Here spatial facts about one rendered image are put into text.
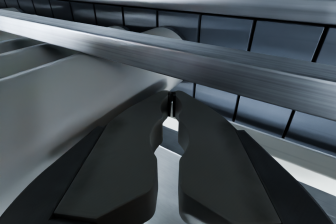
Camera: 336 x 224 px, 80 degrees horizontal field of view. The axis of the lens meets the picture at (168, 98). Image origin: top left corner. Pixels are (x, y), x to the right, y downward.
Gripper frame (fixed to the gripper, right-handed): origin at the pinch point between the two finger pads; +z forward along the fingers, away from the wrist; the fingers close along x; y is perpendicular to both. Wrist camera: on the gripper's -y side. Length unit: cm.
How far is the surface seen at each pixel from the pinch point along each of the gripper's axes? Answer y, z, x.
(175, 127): 4.3, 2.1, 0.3
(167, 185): 18.2, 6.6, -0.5
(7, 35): -0.6, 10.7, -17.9
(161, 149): 11.9, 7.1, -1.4
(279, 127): 3.6, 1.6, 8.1
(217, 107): 3.6, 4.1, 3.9
